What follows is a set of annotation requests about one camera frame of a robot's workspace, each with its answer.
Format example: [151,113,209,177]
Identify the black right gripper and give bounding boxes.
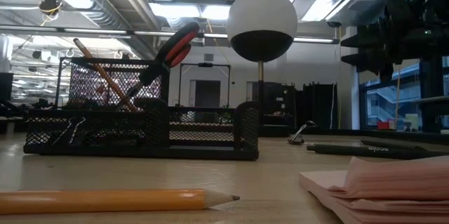
[340,0,427,83]

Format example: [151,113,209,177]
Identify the black pen with white print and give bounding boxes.
[307,143,449,161]

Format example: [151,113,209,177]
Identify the black binder clip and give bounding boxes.
[287,120,316,146]
[52,117,87,146]

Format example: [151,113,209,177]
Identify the pink sticky note pad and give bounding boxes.
[300,156,449,224]

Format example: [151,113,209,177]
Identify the black red handled scissors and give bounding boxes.
[119,22,201,111]

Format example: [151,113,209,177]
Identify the yellow wooden pencil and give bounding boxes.
[0,189,241,216]
[72,37,140,112]

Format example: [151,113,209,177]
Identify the black mesh desk organizer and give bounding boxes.
[23,57,260,161]

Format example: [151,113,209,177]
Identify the black stand pole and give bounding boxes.
[419,57,445,133]

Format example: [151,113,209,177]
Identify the black cabinet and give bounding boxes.
[251,81,296,126]
[303,82,338,130]

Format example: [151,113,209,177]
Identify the white globe lamp black base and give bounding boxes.
[226,0,299,137]

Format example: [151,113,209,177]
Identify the black background gantry stand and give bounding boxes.
[177,62,232,107]

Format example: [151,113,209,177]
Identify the long ceiling tube light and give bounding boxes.
[103,29,340,45]

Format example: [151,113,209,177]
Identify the black ceiling sensor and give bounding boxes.
[39,0,64,16]

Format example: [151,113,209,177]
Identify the black background monitor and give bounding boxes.
[0,72,14,102]

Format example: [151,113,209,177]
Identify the white hanging cable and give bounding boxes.
[329,82,337,130]

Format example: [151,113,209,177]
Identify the black aluminium table frame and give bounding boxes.
[258,124,449,145]

